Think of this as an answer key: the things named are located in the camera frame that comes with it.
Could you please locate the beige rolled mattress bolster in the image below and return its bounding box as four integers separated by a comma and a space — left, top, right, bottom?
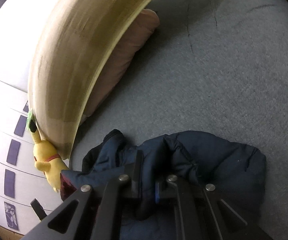
28, 0, 151, 159

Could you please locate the pink pillow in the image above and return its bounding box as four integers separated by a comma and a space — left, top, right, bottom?
80, 9, 160, 124

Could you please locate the yellow Pikachu plush toy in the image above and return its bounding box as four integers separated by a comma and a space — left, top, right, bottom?
28, 119, 68, 192

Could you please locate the navy blue quilted jacket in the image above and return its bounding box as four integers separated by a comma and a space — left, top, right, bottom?
60, 129, 266, 239

